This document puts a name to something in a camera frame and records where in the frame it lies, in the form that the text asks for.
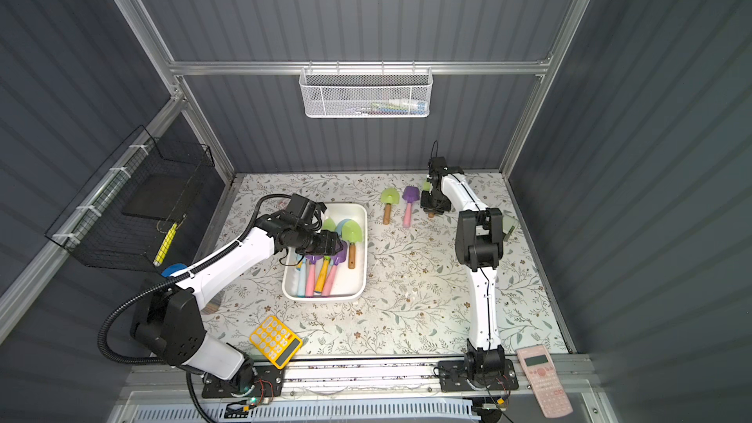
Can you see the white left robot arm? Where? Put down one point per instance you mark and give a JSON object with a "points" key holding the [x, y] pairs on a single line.
{"points": [[169, 322]]}

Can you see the green shovel brown handle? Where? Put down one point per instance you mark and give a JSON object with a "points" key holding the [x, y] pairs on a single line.
{"points": [[426, 188]]}

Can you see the white wire mesh basket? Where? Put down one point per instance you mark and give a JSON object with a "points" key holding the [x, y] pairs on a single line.
{"points": [[377, 93]]}

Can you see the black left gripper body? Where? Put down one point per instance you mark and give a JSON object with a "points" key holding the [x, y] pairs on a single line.
{"points": [[328, 244]]}

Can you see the blue shovel blue handle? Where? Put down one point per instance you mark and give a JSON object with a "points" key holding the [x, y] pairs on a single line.
{"points": [[302, 278]]}

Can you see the black wire basket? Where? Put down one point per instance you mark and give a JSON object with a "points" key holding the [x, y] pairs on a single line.
{"points": [[123, 220]]}

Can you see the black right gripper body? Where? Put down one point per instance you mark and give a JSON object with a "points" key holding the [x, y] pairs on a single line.
{"points": [[433, 200]]}

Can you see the green shovel wooden handle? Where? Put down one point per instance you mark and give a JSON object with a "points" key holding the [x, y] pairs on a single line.
{"points": [[352, 234], [389, 197]]}

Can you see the white plastic storage box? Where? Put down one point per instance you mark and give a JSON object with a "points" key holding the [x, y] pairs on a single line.
{"points": [[339, 278]]}

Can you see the pale green tape dispenser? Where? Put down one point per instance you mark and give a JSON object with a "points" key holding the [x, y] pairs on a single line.
{"points": [[510, 225]]}

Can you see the pink calculator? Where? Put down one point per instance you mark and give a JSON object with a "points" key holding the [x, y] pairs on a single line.
{"points": [[541, 373]]}

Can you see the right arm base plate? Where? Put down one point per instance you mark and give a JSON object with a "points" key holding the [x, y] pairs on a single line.
{"points": [[454, 378]]}

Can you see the purple shovel pink handle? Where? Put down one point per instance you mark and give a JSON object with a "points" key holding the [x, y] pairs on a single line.
{"points": [[411, 195], [338, 259]]}

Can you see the yellow calculator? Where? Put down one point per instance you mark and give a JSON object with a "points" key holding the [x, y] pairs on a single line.
{"points": [[276, 341]]}

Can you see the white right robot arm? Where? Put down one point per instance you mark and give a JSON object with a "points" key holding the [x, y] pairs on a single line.
{"points": [[479, 248]]}

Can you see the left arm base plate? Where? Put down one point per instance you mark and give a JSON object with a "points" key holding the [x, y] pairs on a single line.
{"points": [[251, 381]]}

